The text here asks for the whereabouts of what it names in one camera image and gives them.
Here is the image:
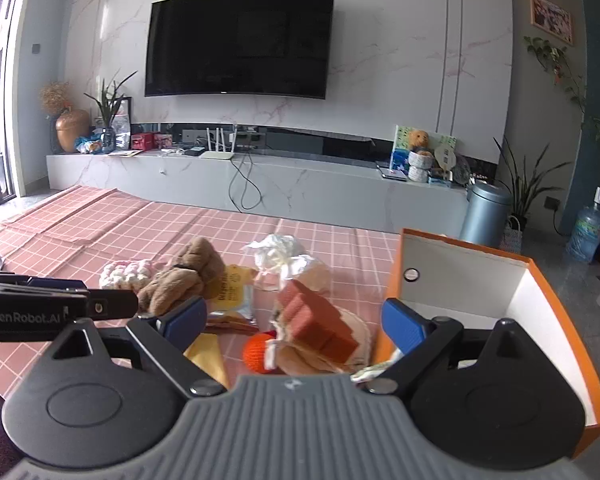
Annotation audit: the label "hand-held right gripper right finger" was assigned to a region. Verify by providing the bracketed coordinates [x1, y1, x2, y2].
[350, 298, 527, 396]

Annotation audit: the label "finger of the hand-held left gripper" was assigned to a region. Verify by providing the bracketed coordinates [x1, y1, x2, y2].
[82, 287, 140, 321]

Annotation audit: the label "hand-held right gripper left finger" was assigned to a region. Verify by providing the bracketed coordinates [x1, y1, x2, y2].
[50, 296, 227, 400]

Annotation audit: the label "pink white knitted piece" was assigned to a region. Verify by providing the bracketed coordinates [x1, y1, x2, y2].
[99, 258, 168, 292]

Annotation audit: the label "brown plush bear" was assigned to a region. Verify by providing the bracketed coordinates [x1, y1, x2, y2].
[136, 236, 227, 317]

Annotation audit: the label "yellow snack packet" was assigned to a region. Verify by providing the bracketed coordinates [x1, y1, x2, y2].
[207, 265, 258, 323]

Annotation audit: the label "red-brown sponge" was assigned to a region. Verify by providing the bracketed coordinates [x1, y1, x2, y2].
[275, 280, 359, 365]

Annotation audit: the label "orange cardboard box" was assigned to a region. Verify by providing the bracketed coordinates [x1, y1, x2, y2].
[370, 228, 600, 461]

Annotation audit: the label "cream soft pouch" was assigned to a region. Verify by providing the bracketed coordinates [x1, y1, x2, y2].
[257, 255, 332, 295]

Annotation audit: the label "yellow cloth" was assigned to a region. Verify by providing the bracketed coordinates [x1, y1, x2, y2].
[184, 332, 229, 390]

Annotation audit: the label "brown snack packet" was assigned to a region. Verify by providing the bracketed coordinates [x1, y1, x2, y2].
[205, 312, 261, 336]

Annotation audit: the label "white green patterned cloth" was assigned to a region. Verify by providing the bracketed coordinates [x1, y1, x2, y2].
[351, 361, 395, 385]

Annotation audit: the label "orange knitted ball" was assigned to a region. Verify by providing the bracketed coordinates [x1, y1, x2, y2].
[242, 332, 281, 373]

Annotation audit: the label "white plastic bag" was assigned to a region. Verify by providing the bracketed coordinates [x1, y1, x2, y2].
[241, 233, 308, 281]

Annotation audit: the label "grey blue trash can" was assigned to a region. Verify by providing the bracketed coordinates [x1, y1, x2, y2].
[460, 182, 513, 248]

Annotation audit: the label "woven basket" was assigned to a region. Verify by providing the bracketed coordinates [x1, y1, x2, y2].
[500, 216, 524, 255]

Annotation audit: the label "dark tablet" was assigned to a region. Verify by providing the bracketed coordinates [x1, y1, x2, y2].
[377, 161, 408, 182]

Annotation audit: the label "grey marble television cabinet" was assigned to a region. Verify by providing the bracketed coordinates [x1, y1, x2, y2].
[46, 122, 498, 248]

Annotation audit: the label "white yarn rolls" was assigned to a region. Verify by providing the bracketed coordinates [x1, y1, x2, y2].
[407, 150, 433, 182]

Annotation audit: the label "white router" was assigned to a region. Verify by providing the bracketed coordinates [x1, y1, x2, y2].
[200, 127, 238, 160]

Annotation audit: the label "round hand fan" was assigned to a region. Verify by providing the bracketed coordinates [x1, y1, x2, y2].
[432, 146, 456, 181]

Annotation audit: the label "brown ceramic vase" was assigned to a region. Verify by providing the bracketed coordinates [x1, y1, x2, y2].
[55, 108, 91, 153]

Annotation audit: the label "green blue painting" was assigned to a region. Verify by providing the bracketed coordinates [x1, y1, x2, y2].
[389, 125, 458, 181]

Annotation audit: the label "tall potted plant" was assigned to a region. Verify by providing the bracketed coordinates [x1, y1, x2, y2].
[493, 136, 573, 231]

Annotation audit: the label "green plant in glass vase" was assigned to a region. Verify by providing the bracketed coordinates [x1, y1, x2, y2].
[84, 71, 138, 155]

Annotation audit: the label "blue water bottle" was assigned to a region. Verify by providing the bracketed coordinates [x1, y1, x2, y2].
[566, 187, 600, 263]

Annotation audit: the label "dried flower bunch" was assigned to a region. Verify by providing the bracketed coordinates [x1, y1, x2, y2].
[40, 81, 74, 117]

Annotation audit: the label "hanging vine plant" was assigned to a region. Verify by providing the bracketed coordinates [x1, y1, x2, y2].
[524, 35, 588, 116]

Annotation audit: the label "black cable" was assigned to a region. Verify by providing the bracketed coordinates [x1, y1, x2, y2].
[227, 152, 263, 211]

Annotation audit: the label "black picture frame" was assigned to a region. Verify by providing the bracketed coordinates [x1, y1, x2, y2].
[111, 96, 132, 148]

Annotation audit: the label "black wall television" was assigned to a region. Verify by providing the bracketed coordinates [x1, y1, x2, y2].
[144, 0, 336, 100]

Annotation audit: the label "framed wall picture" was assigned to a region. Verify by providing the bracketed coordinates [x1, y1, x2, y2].
[529, 0, 576, 47]

